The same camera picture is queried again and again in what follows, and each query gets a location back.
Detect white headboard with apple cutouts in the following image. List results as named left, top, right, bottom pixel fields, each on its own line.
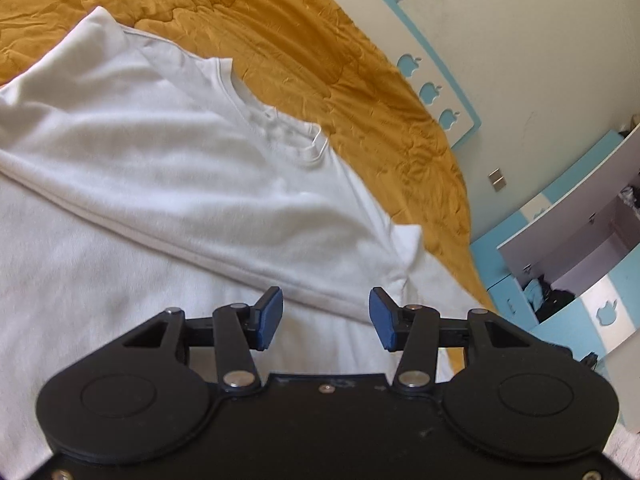
left=354, top=0, right=480, bottom=148

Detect wall light switch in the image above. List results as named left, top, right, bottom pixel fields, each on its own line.
left=488, top=168, right=506, bottom=192

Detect blue white wardrobe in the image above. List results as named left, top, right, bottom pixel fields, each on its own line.
left=471, top=128, right=639, bottom=359

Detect white Nevada sweatshirt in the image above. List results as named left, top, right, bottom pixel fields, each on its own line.
left=1, top=8, right=477, bottom=479

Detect mustard yellow quilt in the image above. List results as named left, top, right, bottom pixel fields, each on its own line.
left=0, top=0, right=501, bottom=376

